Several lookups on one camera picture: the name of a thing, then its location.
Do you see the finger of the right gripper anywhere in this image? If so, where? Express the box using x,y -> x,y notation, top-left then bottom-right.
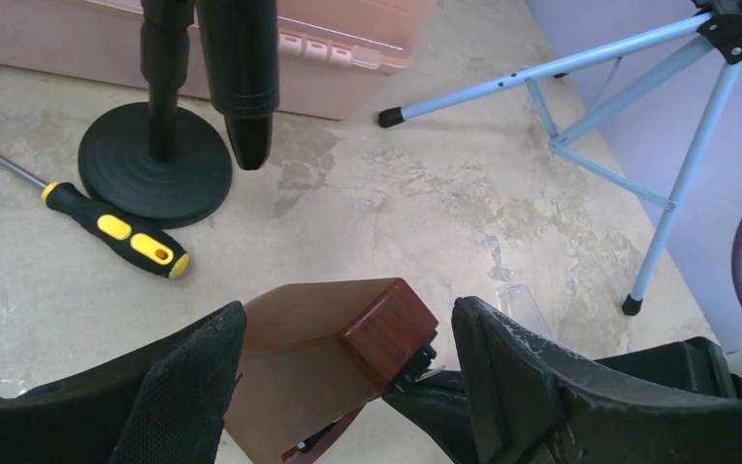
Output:
595,336 -> 742,398
383,371 -> 473,464

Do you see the pink plastic storage box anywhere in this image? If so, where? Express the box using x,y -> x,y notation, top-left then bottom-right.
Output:
0,1 -> 436,120

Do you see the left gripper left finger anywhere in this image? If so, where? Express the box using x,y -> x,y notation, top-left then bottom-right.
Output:
0,302 -> 246,463

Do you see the black microphone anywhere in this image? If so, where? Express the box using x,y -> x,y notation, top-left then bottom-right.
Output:
196,0 -> 280,171

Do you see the black yellow screwdriver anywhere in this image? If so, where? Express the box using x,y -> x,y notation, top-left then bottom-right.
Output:
0,155 -> 190,279

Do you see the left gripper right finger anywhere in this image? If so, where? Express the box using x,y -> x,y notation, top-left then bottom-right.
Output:
451,297 -> 742,463

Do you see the clear plastic metronome cover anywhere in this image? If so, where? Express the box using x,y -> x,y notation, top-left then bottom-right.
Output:
497,283 -> 554,340

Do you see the black round microphone stand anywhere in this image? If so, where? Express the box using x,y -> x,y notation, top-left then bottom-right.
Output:
78,1 -> 233,228

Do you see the light blue music stand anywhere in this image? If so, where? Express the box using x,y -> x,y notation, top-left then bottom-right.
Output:
378,0 -> 742,318

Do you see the brown wooden metronome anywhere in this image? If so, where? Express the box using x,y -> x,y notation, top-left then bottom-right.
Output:
224,277 -> 439,463

